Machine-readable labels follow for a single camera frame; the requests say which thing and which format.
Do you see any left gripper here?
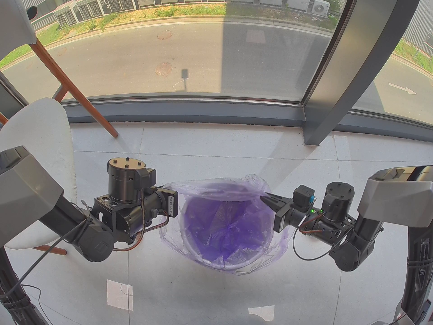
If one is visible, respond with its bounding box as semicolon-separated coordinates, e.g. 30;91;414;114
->
115;188;179;239

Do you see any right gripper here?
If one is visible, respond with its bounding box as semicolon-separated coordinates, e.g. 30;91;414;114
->
260;192;326;238

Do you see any purple plastic bag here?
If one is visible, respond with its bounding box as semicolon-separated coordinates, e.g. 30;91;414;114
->
159;173;290;276

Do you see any white trash bin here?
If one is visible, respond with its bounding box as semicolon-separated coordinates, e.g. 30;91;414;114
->
181;181;274;271

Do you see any white chair with wooden legs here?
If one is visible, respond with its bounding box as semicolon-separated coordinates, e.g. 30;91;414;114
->
0;0;120;256

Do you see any window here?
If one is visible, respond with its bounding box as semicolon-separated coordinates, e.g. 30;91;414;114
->
0;0;433;145

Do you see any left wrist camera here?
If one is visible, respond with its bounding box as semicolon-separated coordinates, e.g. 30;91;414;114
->
135;167;158;195

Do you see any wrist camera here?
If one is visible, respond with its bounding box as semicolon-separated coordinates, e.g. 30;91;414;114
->
135;167;158;195
293;185;316;212

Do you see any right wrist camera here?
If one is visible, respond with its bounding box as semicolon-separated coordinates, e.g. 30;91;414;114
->
293;185;316;212

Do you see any black cable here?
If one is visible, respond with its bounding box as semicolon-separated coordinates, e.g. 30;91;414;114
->
292;225;337;261
0;200;95;299

